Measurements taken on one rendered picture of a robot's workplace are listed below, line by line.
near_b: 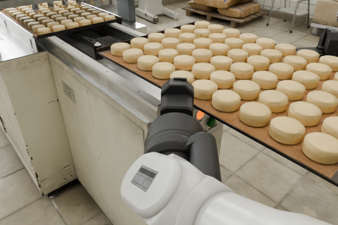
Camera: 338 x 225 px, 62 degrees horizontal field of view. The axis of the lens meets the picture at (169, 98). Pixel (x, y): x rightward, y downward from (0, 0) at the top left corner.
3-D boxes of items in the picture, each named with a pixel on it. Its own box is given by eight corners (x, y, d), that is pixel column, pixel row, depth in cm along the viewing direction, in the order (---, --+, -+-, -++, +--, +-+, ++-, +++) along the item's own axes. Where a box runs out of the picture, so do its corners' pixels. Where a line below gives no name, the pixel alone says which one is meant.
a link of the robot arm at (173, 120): (203, 136, 54) (206, 186, 43) (152, 135, 54) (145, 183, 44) (207, 77, 47) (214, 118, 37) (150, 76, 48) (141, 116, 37)
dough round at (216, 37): (223, 46, 77) (224, 39, 76) (205, 43, 79) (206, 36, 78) (228, 40, 81) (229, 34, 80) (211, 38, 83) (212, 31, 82)
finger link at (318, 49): (294, 49, 75) (318, 49, 74) (298, 54, 72) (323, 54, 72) (296, 43, 74) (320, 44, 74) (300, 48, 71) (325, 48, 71)
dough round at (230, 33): (242, 38, 83) (243, 32, 82) (228, 40, 81) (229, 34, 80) (233, 33, 87) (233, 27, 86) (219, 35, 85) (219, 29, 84)
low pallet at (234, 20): (181, 14, 490) (181, 7, 485) (210, 6, 538) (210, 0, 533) (240, 29, 417) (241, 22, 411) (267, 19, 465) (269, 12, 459)
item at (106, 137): (78, 188, 162) (41, 36, 116) (128, 160, 181) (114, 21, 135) (155, 289, 116) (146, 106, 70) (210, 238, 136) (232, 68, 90)
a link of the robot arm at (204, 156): (182, 189, 44) (181, 262, 35) (131, 150, 41) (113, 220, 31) (241, 152, 40) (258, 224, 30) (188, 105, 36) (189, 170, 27)
